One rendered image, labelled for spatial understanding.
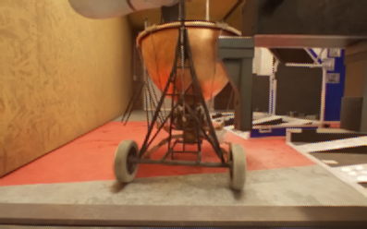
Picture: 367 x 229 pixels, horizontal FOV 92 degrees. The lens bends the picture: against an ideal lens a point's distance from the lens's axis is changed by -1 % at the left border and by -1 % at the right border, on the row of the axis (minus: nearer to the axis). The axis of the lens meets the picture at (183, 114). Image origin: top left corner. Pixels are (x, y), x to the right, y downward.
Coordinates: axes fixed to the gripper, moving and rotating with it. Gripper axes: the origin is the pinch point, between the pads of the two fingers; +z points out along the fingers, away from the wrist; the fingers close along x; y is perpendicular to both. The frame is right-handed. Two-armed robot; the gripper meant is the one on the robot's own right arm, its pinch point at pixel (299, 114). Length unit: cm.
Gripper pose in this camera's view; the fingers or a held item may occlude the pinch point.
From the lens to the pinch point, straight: 25.2
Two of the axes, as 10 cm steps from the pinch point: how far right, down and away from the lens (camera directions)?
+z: -0.1, 10.0, 0.8
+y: 0.0, 0.8, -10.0
